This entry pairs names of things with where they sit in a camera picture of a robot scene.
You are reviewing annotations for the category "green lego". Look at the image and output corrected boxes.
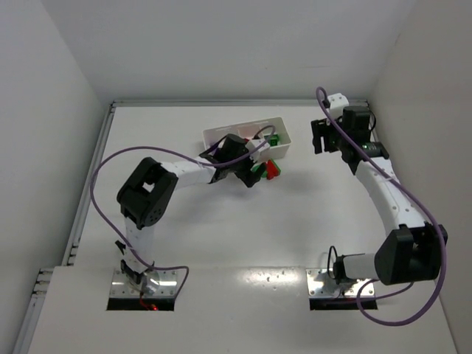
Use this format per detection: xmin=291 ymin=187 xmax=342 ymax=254
xmin=251 ymin=163 xmax=267 ymax=178

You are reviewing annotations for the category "red lego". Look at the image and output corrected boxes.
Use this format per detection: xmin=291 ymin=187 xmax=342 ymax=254
xmin=265 ymin=159 xmax=281 ymax=180

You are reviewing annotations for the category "green lego end brick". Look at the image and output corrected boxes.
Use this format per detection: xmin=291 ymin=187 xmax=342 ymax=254
xmin=265 ymin=134 xmax=280 ymax=147

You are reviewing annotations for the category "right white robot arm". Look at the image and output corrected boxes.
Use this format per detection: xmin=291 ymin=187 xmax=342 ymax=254
xmin=310 ymin=106 xmax=448 ymax=285

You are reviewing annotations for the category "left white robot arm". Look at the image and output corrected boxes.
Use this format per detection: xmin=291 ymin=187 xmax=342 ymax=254
xmin=117 ymin=133 xmax=271 ymax=285

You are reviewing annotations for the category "white three-compartment tray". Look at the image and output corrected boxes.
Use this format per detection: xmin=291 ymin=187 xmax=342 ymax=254
xmin=202 ymin=117 xmax=291 ymax=159

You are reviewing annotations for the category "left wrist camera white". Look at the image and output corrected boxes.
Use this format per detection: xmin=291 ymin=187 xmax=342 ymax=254
xmin=245 ymin=139 xmax=271 ymax=163

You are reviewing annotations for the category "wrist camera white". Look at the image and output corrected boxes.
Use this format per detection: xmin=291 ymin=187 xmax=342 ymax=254
xmin=245 ymin=139 xmax=271 ymax=163
xmin=327 ymin=93 xmax=350 ymax=119

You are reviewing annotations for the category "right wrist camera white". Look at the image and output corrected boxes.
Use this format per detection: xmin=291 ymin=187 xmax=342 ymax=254
xmin=327 ymin=93 xmax=350 ymax=119

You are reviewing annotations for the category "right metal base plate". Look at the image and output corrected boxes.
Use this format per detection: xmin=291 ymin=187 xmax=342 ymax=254
xmin=306 ymin=268 xmax=375 ymax=300

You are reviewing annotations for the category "metal base plate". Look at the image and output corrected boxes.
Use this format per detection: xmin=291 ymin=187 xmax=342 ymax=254
xmin=109 ymin=269 xmax=177 ymax=299
xmin=306 ymin=268 xmax=375 ymax=300

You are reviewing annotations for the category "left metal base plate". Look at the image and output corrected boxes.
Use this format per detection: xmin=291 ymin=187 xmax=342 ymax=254
xmin=109 ymin=269 xmax=177 ymax=299

